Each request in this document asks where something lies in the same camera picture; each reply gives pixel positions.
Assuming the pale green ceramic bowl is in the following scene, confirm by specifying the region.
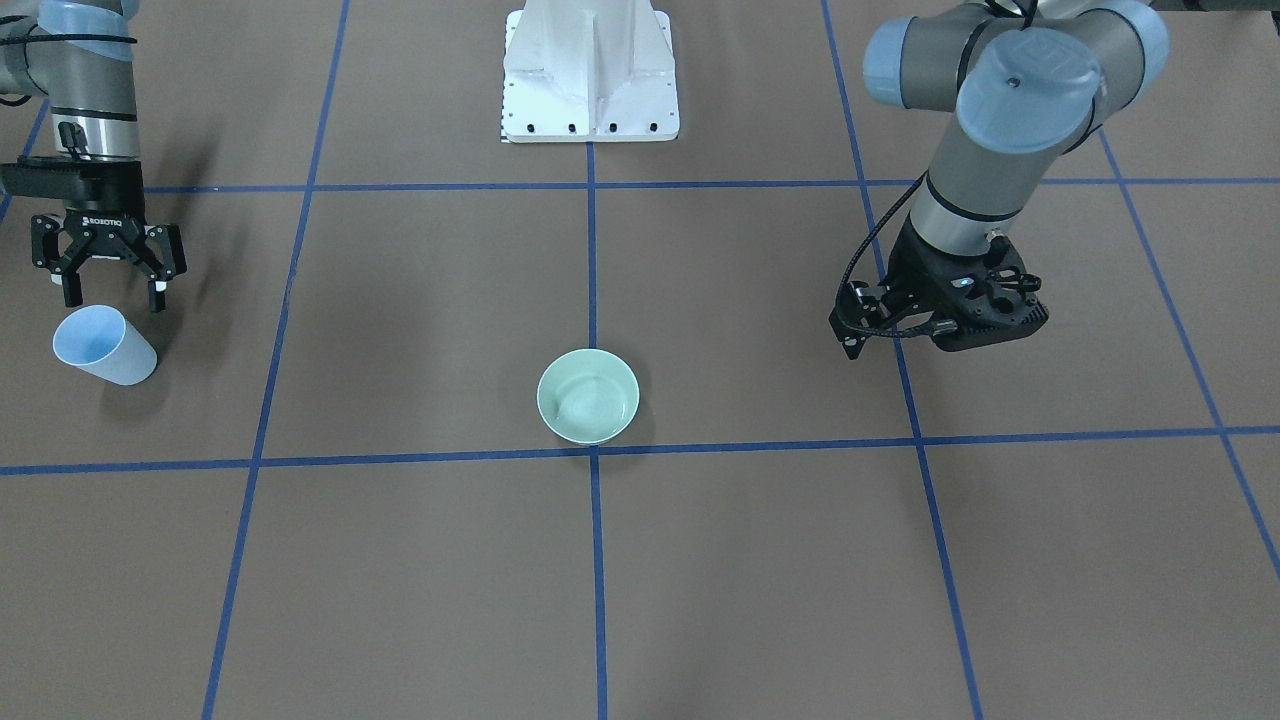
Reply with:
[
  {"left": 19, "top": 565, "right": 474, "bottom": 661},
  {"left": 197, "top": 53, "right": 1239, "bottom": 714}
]
[{"left": 536, "top": 348, "right": 641, "bottom": 446}]

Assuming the light blue plastic cup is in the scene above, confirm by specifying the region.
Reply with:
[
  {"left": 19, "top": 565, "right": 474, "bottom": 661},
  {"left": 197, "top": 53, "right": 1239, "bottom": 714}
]
[{"left": 51, "top": 305, "right": 159, "bottom": 386}]

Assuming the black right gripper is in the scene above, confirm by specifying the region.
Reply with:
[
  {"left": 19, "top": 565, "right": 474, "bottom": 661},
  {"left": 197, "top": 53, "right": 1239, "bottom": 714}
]
[{"left": 3, "top": 158, "right": 187, "bottom": 313}]

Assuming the white central pedestal column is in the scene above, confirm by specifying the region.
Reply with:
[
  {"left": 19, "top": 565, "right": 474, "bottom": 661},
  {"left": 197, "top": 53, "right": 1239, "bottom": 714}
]
[{"left": 500, "top": 1, "right": 681, "bottom": 143}]

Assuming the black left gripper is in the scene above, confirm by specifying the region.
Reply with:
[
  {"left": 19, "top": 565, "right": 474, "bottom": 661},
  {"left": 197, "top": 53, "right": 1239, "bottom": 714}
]
[{"left": 829, "top": 222, "right": 1001, "bottom": 361}]

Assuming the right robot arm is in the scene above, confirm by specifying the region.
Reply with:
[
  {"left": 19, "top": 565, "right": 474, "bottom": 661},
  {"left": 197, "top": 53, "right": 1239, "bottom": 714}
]
[{"left": 3, "top": 1, "right": 187, "bottom": 313}]

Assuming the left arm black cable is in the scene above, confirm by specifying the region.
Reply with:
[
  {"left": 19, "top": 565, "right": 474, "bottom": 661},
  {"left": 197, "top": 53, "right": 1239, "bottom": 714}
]
[{"left": 838, "top": 172, "right": 925, "bottom": 331}]

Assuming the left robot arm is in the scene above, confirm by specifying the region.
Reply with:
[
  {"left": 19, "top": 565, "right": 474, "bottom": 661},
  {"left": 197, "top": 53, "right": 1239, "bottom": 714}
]
[{"left": 829, "top": 1, "right": 1170, "bottom": 359}]

